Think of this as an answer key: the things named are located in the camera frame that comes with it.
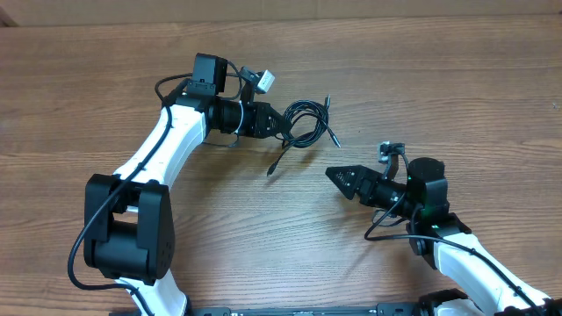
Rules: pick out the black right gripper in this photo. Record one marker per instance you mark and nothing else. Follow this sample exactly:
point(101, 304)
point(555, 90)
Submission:
point(363, 185)

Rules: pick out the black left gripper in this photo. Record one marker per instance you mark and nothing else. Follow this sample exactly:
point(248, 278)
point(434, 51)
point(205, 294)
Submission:
point(260, 126)

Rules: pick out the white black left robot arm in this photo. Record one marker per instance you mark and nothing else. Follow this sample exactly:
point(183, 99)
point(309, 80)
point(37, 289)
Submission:
point(128, 238)

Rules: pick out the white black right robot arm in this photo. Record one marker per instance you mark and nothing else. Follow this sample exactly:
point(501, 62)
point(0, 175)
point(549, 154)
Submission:
point(416, 193)

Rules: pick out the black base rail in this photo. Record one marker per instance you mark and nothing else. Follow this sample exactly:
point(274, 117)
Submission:
point(382, 309)

